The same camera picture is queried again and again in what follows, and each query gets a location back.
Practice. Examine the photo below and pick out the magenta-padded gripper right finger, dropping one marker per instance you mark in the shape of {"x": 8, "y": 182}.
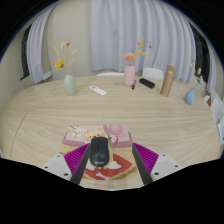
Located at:
{"x": 148, "y": 160}

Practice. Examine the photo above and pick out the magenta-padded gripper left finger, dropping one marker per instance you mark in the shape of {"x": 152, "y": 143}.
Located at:
{"x": 75, "y": 160}

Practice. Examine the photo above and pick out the black computer mouse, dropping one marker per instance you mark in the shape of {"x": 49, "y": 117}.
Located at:
{"x": 99, "y": 151}

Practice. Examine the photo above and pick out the pink cartoon print mouse pad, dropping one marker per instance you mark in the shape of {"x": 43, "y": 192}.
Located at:
{"x": 80, "y": 133}

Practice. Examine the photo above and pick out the white remote control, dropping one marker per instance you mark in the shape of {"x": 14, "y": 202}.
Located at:
{"x": 98, "y": 90}

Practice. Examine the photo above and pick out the blue vase with dried flowers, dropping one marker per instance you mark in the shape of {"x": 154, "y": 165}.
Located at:
{"x": 189, "y": 97}

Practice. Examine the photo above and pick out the green vase with yellow flowers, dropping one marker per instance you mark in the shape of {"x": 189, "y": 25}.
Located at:
{"x": 70, "y": 85}

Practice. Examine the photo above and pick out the dark marker pen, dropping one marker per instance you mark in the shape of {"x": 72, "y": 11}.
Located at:
{"x": 133, "y": 84}

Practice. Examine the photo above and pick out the small black box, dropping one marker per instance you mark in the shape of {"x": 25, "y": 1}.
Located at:
{"x": 147, "y": 83}

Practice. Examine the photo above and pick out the tan metal drink bottle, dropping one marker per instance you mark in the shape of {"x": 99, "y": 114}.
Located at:
{"x": 167, "y": 81}

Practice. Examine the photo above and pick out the pink vase with orange flowers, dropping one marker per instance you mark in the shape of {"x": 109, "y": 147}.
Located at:
{"x": 129, "y": 76}

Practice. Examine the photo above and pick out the white chair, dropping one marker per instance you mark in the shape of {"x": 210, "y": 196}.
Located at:
{"x": 152, "y": 73}
{"x": 110, "y": 74}

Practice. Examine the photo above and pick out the narrow white curtain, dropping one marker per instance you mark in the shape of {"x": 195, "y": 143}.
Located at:
{"x": 38, "y": 50}
{"x": 211, "y": 70}

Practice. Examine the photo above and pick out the dark window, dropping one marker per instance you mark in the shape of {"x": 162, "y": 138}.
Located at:
{"x": 25, "y": 56}
{"x": 200, "y": 53}

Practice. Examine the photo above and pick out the wide white curtain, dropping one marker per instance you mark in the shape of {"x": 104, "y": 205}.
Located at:
{"x": 143, "y": 33}

